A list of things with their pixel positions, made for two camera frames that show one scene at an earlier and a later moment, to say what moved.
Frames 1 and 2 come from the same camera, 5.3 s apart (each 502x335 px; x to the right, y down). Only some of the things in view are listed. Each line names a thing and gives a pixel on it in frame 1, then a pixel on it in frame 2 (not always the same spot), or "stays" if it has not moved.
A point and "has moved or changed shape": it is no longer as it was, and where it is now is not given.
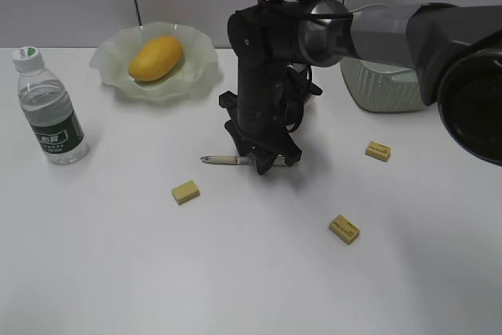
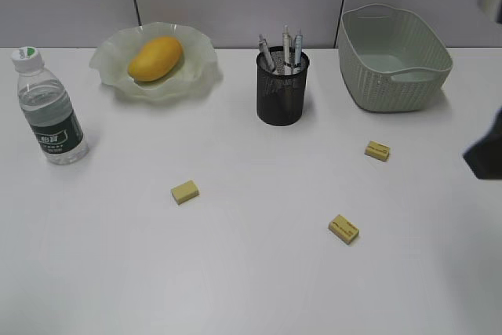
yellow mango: x=155 y=59 stays
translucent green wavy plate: x=196 y=68 stays
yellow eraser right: x=378 y=151 stays
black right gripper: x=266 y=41 to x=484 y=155
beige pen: x=241 y=160 has moved or changed shape
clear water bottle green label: x=48 y=105 stays
